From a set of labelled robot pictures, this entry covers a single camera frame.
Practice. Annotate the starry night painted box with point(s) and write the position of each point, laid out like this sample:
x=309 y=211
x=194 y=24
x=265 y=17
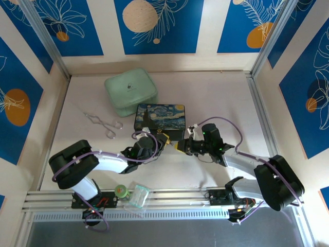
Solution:
x=162 y=115

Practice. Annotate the mint green zip case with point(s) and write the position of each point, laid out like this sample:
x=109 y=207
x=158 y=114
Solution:
x=128 y=85

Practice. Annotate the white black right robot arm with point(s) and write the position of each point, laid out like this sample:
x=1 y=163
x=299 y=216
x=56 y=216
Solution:
x=239 y=161

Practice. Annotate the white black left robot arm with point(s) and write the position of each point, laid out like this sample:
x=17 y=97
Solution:
x=110 y=162

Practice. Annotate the small green-capped bottle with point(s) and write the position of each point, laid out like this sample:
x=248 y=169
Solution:
x=121 y=191

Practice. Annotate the metal crucible tongs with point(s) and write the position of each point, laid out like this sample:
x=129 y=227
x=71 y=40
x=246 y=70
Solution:
x=96 y=119

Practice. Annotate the slotted metal strip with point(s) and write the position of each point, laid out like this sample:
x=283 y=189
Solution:
x=154 y=214

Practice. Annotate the aluminium front rail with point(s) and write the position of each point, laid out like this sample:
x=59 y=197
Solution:
x=174 y=198

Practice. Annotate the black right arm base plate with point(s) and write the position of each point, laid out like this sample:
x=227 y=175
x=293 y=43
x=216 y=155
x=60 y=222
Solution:
x=218 y=196

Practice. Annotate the aluminium side rail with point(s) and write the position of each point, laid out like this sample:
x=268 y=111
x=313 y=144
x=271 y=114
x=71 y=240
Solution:
x=259 y=108
x=55 y=121

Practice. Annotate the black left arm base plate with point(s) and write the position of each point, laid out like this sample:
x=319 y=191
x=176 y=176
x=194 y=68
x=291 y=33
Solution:
x=105 y=200

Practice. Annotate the aluminium frame post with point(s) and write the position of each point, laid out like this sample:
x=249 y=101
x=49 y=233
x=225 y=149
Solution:
x=275 y=36
x=46 y=38

